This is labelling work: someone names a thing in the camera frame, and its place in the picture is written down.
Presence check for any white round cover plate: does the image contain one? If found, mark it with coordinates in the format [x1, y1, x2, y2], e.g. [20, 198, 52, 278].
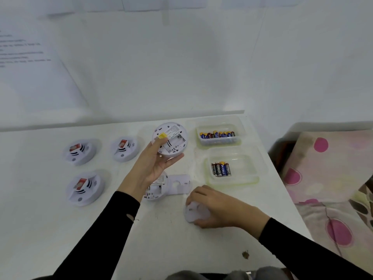
[184, 201, 211, 224]

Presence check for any clear plastic container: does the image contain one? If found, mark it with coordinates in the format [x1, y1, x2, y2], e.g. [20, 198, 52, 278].
[204, 153, 260, 186]
[195, 118, 244, 149]

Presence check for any white smoke detector red tag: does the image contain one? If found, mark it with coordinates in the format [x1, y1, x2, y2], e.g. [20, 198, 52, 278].
[64, 141, 97, 166]
[112, 137, 139, 163]
[66, 173, 105, 207]

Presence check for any person's right forearm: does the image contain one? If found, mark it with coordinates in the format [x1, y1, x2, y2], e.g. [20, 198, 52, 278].
[258, 218, 373, 280]

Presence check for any brown patterned cloth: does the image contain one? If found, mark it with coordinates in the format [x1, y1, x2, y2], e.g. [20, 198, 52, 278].
[348, 175, 373, 228]

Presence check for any white printed paper sheet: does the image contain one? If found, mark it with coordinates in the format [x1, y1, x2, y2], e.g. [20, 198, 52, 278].
[0, 16, 91, 115]

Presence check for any row of mixed batteries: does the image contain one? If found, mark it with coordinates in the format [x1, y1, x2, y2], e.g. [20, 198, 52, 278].
[199, 130, 236, 140]

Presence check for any white mounting bracket plate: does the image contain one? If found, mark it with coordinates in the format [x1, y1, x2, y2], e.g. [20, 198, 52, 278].
[167, 174, 193, 196]

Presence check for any person's left forearm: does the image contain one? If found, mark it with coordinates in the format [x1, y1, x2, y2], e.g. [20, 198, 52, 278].
[51, 191, 141, 280]

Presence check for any white smoke detector yellow sticker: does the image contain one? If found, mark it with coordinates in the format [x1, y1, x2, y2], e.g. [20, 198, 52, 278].
[152, 122, 189, 158]

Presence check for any person's right hand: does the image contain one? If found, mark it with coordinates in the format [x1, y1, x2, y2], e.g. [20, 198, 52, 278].
[186, 185, 270, 240]

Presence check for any person's left hand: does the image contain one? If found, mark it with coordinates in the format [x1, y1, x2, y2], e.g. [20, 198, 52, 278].
[117, 137, 185, 203]

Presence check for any pink dotted floral cloth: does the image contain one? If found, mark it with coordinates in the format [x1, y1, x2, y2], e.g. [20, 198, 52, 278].
[281, 129, 373, 273]

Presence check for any open white smoke detector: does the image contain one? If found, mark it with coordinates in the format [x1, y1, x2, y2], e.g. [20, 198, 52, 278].
[143, 171, 170, 201]

